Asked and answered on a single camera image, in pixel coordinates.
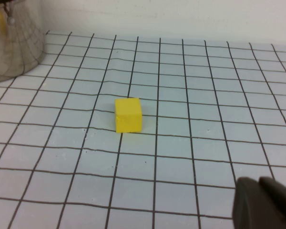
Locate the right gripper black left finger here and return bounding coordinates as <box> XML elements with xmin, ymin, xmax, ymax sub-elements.
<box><xmin>232</xmin><ymin>177</ymin><xmax>281</xmax><ymax>229</ymax></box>

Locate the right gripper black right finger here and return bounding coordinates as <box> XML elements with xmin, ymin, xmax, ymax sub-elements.
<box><xmin>258</xmin><ymin>176</ymin><xmax>286</xmax><ymax>229</ymax></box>

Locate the stainless steel cooking pot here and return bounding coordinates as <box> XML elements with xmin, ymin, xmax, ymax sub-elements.
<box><xmin>0</xmin><ymin>0</ymin><xmax>46</xmax><ymax>84</ymax></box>

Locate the white black-grid tablecloth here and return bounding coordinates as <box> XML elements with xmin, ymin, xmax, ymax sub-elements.
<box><xmin>0</xmin><ymin>31</ymin><xmax>286</xmax><ymax>229</ymax></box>

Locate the yellow foam cube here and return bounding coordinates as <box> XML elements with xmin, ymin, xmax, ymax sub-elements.
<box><xmin>114</xmin><ymin>97</ymin><xmax>143</xmax><ymax>134</ymax></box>

